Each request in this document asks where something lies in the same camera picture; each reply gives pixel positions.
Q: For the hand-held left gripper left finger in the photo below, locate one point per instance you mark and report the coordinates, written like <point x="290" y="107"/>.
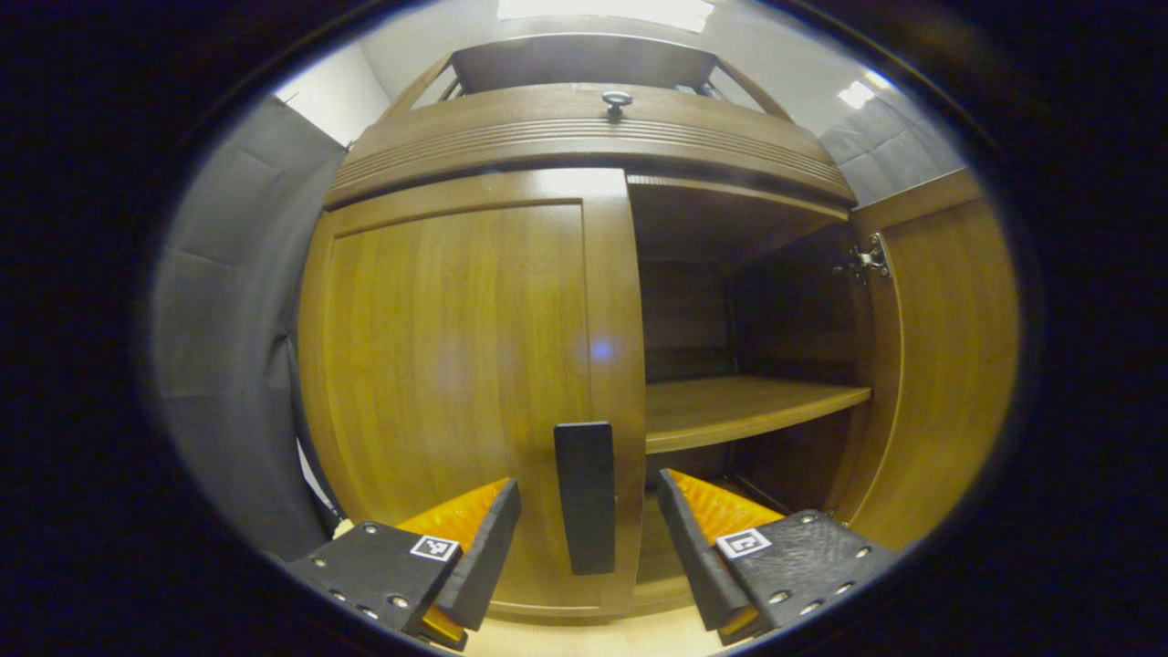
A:
<point x="484" y="566"/>

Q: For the wooden double-door shoe cabinet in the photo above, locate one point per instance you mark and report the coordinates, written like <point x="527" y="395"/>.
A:
<point x="748" y="411"/>

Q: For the large ceiling light panel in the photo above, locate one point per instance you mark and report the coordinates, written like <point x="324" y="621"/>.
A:
<point x="602" y="11"/>

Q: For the wooden cabinet drawer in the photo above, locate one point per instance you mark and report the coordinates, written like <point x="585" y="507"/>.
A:
<point x="547" y="137"/>

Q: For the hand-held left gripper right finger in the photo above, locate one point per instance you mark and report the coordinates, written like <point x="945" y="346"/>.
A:
<point x="698" y="566"/>

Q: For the small ceiling light panel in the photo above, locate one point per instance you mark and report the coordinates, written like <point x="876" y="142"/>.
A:
<point x="856" y="94"/>

